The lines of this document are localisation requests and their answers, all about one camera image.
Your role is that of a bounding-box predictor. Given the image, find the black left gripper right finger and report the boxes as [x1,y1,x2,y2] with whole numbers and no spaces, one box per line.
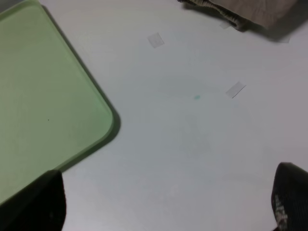
[271,162,308,231]

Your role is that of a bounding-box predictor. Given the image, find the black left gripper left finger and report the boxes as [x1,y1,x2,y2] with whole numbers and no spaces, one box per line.
[0,170,66,231]

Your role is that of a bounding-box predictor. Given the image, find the khaki shorts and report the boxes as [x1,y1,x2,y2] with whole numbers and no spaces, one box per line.
[179,0,298,31]

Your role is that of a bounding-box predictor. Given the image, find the green plastic tray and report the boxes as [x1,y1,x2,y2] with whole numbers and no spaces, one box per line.
[0,0,120,203]

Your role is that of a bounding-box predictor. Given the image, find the clear tape piece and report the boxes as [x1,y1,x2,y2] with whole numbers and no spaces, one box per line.
[226,82,246,99]
[148,33,164,49]

